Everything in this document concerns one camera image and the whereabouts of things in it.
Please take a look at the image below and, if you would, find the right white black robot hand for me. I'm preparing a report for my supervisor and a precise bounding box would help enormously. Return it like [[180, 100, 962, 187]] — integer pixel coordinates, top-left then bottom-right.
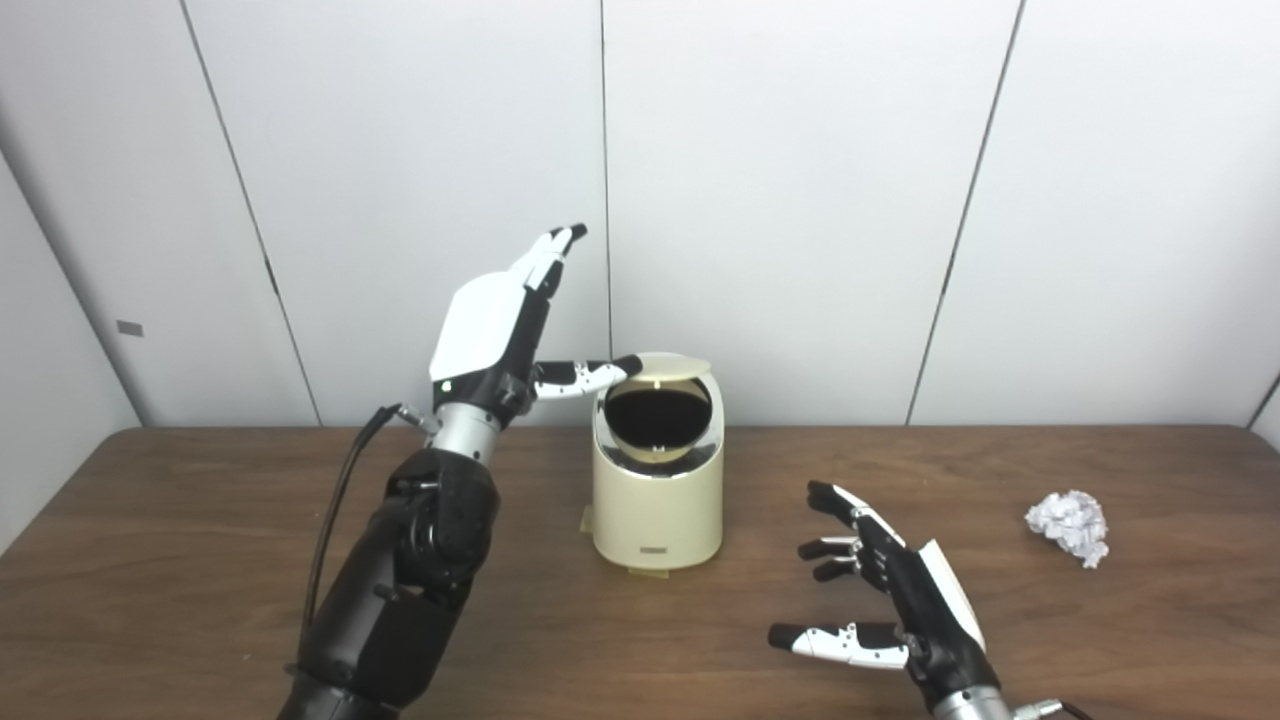
[[768, 481, 1001, 709]]

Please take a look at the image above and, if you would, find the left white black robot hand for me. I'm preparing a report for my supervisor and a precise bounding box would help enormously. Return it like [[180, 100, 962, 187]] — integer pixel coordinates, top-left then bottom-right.
[[429, 223, 644, 426]]

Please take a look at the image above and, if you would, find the white paper ball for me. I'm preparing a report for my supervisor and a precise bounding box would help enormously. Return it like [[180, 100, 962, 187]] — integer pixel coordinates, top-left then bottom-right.
[[1024, 489, 1110, 570]]

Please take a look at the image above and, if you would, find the cream round bin lid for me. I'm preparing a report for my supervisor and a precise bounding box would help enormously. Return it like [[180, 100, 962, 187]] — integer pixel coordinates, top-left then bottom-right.
[[622, 352, 712, 384]]

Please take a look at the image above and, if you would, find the cream-colored bin body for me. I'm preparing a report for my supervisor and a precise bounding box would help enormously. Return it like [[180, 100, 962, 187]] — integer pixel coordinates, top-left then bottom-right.
[[591, 358, 725, 571]]

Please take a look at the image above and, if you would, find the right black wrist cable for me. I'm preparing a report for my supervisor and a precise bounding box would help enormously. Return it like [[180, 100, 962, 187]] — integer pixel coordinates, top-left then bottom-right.
[[1012, 698, 1097, 720]]

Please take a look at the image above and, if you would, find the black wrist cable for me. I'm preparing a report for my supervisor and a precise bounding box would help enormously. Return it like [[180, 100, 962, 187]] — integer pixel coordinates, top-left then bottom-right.
[[297, 403, 442, 656], [1012, 698, 1097, 720]]

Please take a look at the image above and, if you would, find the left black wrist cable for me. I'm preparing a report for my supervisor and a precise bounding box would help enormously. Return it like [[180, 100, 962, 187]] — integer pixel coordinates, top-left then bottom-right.
[[297, 403, 442, 656]]

